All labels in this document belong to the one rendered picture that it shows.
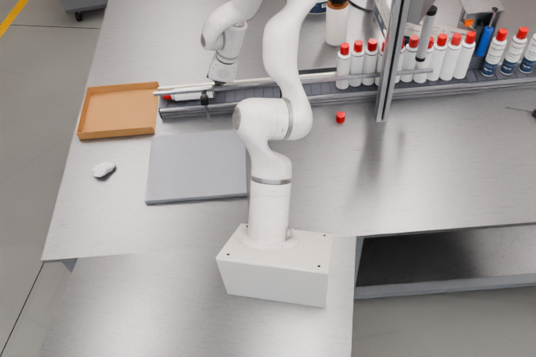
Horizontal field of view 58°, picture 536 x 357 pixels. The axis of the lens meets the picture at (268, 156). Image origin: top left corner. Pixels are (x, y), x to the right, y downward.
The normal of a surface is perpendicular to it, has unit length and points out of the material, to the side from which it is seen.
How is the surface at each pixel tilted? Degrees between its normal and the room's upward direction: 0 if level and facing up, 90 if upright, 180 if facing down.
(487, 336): 0
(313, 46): 0
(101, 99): 0
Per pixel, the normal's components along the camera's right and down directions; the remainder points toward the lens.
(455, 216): -0.07, -0.61
